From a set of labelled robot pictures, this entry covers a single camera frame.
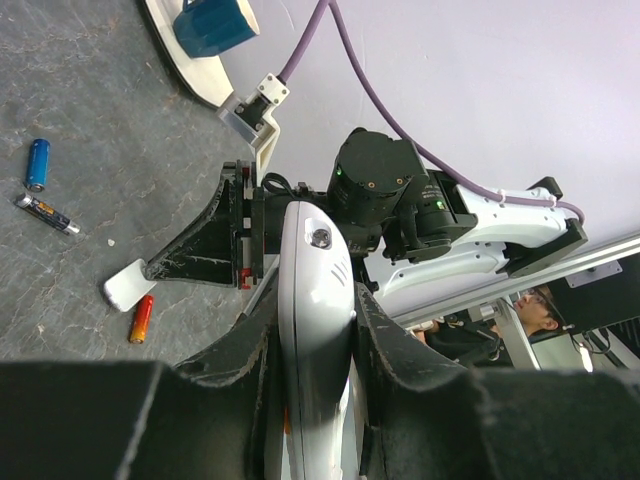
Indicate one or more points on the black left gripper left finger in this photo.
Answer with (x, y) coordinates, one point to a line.
(216, 415)

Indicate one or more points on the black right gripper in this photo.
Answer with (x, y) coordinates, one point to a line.
(226, 244)

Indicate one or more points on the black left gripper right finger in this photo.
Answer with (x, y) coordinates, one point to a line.
(426, 417)

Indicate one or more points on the white battery cover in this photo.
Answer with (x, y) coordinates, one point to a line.
(127, 287)

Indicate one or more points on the white remote control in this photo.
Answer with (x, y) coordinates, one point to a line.
(316, 307)

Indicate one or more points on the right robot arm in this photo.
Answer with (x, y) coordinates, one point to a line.
(403, 224)

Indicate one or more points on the red orange battery near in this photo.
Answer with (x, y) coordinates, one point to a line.
(141, 320)

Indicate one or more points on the person in black shirt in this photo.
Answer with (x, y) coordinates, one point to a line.
(481, 344)

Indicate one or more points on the black battery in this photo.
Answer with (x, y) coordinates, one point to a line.
(47, 214)

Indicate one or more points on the white square plate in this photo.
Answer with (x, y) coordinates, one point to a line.
(204, 77)

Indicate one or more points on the blue battery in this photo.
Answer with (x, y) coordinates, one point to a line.
(37, 166)

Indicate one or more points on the dark blue mug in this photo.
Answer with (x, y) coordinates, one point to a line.
(211, 27)

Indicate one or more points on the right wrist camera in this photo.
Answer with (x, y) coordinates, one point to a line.
(253, 119)

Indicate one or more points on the aluminium frame rail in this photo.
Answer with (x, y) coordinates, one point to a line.
(576, 263)

